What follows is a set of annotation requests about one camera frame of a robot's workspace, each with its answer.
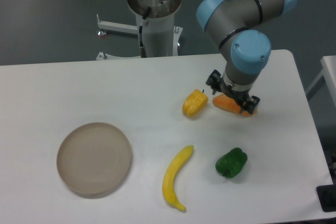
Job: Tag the green bell pepper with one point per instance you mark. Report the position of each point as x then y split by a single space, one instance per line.
232 163

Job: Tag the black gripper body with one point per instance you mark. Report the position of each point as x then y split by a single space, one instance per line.
238 92

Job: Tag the yellow banana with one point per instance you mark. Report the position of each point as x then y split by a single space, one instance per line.
168 190

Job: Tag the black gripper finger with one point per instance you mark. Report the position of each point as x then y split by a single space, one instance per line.
214 82
248 104

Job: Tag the yellow bell pepper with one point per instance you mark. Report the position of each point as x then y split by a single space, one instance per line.
194 103

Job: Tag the beige round plate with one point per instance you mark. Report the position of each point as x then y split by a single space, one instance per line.
94 159

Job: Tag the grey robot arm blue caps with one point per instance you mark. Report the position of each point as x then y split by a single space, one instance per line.
231 27

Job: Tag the white side table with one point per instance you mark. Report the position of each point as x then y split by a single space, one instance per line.
325 76

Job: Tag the black device at table edge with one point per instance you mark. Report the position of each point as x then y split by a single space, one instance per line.
326 195

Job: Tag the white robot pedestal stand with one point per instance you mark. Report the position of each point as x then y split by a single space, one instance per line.
155 27

